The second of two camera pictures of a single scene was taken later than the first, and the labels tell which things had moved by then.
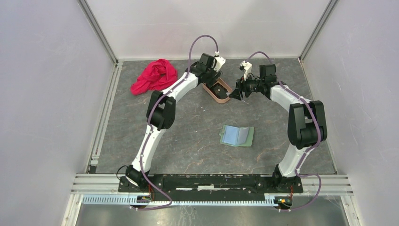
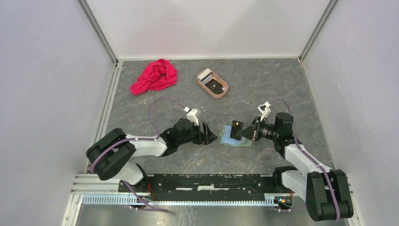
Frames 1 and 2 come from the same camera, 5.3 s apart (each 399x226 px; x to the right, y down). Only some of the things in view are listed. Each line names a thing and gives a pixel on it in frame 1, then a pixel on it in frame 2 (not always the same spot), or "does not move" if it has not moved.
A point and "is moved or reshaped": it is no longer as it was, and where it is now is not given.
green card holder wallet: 236,136 does not move
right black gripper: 240,85 -> 248,132
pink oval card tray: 221,81 is moved or reshaped
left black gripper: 210,81 -> 201,138
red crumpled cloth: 155,75 does not move
